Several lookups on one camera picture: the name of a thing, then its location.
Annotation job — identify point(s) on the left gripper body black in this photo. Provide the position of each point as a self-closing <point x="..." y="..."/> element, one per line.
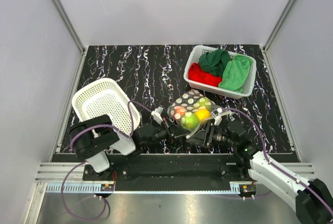
<point x="165" y="132"/>

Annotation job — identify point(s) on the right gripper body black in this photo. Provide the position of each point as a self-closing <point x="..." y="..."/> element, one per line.
<point x="212" y="136"/>

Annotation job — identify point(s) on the yellow fake lemon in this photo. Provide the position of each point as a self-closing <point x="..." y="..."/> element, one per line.
<point x="202" y="114"/>

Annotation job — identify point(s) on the green fake apple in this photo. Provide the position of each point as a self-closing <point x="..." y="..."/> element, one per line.
<point x="204" y="102"/>
<point x="189" y="121"/>

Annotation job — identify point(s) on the polka dot zip bag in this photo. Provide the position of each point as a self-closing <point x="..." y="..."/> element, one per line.
<point x="188" y="100"/>

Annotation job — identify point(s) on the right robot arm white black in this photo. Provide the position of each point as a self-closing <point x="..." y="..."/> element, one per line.
<point x="309" y="199"/>

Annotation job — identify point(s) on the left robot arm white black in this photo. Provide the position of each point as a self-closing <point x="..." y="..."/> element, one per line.
<point x="89" y="139"/>

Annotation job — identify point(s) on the orange fake peach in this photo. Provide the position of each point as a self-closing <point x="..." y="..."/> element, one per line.
<point x="179" y="111"/>

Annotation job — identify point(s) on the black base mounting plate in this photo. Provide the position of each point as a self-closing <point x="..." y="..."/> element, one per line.
<point x="171" y="172"/>

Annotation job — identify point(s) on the white perforated oval basket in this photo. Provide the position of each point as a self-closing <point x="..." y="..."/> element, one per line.
<point x="105" y="97"/>

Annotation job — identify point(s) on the red cloth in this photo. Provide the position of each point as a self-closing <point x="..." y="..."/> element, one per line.
<point x="195" y="73"/>

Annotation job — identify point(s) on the light green cloth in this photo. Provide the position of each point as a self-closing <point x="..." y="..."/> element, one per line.
<point x="236" y="73"/>

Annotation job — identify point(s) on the dark green cloth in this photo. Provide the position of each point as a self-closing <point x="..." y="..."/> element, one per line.
<point x="214" y="62"/>

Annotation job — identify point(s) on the white rectangular slotted basket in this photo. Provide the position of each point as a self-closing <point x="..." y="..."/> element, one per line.
<point x="194" y="58"/>

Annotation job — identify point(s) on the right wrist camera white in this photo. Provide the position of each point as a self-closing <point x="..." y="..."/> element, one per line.
<point x="217" y="115"/>

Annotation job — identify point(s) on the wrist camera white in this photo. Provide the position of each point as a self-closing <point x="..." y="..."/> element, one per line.
<point x="217" y="115"/>
<point x="158" y="115"/>

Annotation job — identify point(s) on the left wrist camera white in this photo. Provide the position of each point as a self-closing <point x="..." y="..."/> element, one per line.
<point x="158" y="115"/>

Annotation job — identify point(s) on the aluminium frame rail front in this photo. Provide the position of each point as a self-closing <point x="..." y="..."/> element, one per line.
<point x="56" y="172"/>

